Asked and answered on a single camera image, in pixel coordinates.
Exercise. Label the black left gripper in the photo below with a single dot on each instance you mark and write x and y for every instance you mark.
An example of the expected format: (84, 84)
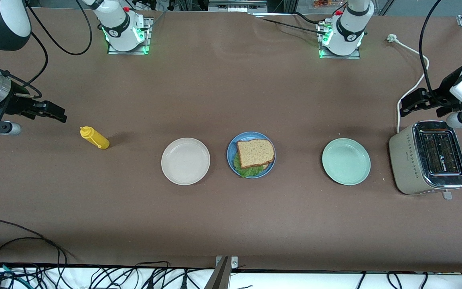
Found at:
(444, 91)

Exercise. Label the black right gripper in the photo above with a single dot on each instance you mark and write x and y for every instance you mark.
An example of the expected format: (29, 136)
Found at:
(16, 102)

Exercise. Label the yellow squeeze bottle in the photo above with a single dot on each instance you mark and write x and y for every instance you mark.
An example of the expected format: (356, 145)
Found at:
(96, 138)

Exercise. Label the brown bread slice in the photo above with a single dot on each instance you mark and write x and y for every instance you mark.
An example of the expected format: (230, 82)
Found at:
(264, 165)
(255, 152)

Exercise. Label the green lettuce leaf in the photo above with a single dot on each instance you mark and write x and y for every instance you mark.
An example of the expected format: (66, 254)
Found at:
(247, 170)

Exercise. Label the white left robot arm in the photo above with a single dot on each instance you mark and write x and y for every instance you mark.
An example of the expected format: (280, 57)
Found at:
(349, 28)

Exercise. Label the green round plate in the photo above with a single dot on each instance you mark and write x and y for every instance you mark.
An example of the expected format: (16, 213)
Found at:
(346, 161)

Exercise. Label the beige round plate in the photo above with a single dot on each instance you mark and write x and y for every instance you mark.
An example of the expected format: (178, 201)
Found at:
(185, 161)

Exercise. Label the blue round plate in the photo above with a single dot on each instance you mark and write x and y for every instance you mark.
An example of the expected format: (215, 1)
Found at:
(231, 148)

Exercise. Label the beige chrome toaster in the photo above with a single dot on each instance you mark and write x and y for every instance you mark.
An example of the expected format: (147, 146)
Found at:
(405, 160)

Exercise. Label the orange object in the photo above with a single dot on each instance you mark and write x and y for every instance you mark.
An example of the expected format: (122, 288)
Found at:
(323, 3)

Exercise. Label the grey metal box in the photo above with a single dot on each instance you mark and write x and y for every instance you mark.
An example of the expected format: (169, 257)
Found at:
(235, 6)

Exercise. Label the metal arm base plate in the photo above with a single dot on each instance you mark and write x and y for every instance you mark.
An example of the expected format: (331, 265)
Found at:
(126, 52)
(337, 57)

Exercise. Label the silver table edge bracket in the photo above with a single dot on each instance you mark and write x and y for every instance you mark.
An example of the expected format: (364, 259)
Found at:
(235, 261)

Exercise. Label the dark metal post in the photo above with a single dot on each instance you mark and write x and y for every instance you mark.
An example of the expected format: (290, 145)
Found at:
(219, 277)

